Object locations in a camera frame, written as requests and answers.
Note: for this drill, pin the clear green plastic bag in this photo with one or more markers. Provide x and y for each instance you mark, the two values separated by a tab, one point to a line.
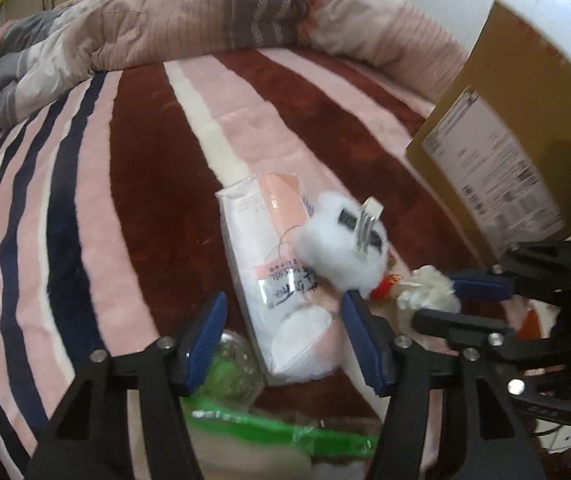
230	365

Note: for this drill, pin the small red ornament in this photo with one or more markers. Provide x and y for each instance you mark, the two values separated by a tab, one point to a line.
384	286

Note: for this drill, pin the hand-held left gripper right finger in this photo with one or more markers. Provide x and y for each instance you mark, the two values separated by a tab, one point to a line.
365	345

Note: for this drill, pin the white plush toy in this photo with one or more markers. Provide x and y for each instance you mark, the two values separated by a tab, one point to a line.
325	247

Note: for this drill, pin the cardboard box with label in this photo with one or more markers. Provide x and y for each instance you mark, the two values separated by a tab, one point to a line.
515	70

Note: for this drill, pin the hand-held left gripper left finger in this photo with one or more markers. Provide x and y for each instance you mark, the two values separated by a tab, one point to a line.
206	342

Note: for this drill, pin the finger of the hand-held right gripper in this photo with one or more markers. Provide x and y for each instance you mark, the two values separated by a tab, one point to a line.
480	286
458	324

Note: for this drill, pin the cream fluffy pompom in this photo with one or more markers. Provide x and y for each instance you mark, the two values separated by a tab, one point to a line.
430	290

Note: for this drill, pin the white pink cotton pad packet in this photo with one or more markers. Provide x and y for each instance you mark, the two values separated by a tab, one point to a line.
265	245

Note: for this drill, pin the striped plush blanket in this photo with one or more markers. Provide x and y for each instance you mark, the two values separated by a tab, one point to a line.
140	170

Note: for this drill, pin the pink grey striped quilt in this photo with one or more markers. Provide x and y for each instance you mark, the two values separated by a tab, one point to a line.
165	20

